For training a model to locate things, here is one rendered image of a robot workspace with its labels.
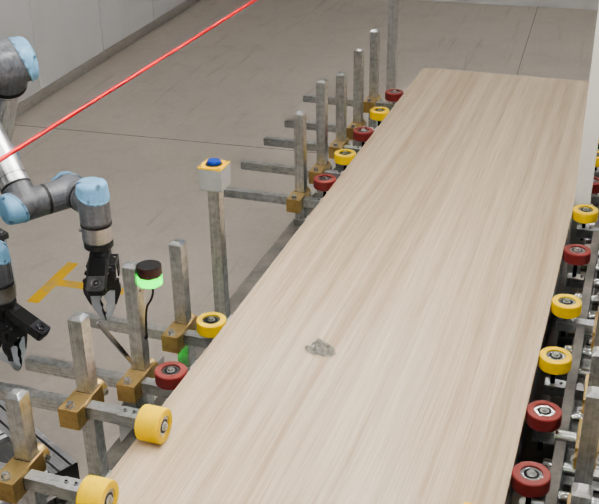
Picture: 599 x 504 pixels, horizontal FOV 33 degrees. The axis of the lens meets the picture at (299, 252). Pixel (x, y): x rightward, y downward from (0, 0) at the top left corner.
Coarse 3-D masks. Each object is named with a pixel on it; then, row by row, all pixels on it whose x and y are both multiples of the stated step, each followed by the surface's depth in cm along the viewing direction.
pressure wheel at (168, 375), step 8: (160, 368) 245; (168, 368) 244; (176, 368) 245; (184, 368) 245; (160, 376) 242; (168, 376) 242; (176, 376) 242; (184, 376) 243; (160, 384) 242; (168, 384) 242; (176, 384) 242
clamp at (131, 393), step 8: (152, 360) 255; (152, 368) 253; (128, 376) 248; (136, 376) 248; (144, 376) 249; (152, 376) 254; (120, 384) 245; (136, 384) 245; (120, 392) 246; (128, 392) 245; (136, 392) 246; (120, 400) 248; (128, 400) 247; (136, 400) 246
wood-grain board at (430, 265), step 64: (384, 128) 394; (448, 128) 393; (512, 128) 392; (576, 128) 391; (384, 192) 339; (448, 192) 338; (512, 192) 338; (320, 256) 298; (384, 256) 297; (448, 256) 297; (512, 256) 296; (256, 320) 266; (320, 320) 265; (384, 320) 265; (448, 320) 264; (512, 320) 264; (192, 384) 240; (256, 384) 239; (320, 384) 239; (384, 384) 239; (448, 384) 238; (512, 384) 238; (192, 448) 218; (256, 448) 218; (320, 448) 217; (384, 448) 217; (448, 448) 217; (512, 448) 217
